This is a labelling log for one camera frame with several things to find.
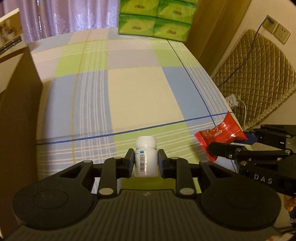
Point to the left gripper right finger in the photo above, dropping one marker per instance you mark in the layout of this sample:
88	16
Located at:
179	169

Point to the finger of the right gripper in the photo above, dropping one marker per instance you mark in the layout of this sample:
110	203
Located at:
228	151
251	138

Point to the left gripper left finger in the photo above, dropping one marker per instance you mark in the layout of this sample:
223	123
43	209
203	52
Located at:
113	169

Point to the red candy wrapper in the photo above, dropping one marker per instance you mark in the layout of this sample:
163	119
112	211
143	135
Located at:
226	132

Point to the white pill bottle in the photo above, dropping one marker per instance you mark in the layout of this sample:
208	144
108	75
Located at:
146	157

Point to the operator hand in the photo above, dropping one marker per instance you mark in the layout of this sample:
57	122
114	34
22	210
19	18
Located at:
289	205

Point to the white power strip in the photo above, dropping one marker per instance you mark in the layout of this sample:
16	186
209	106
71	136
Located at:
232	101

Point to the quilted olive cushion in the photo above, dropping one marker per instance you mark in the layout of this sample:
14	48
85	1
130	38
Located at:
259	73

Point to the checkered tablecloth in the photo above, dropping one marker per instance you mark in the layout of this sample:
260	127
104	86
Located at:
102	90

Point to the brown cardboard storage box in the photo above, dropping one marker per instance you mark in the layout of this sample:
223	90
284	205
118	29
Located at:
19	112

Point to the green tissue pack stack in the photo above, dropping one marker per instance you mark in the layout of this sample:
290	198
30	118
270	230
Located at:
160	19

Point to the white product carton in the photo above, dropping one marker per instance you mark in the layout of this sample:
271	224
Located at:
12	37

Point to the purple curtain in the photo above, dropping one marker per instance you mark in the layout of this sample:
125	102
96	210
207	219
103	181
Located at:
42	18

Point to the white wall socket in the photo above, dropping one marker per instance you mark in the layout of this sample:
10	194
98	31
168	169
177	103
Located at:
275	28

